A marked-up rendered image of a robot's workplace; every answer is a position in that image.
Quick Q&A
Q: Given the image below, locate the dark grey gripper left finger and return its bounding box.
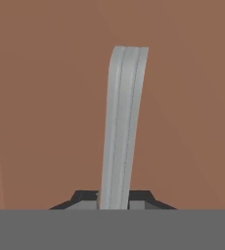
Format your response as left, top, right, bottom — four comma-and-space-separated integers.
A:
49, 189, 101, 211

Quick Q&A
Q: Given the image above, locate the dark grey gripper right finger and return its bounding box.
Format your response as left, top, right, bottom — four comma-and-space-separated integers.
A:
127, 189, 178, 211

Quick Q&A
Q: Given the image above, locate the grey metal drawer handle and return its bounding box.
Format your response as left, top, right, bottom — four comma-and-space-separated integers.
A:
99, 45, 150, 211

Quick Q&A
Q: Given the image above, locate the brown wooden drawer front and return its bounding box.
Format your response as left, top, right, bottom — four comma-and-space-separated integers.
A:
0, 0, 225, 211

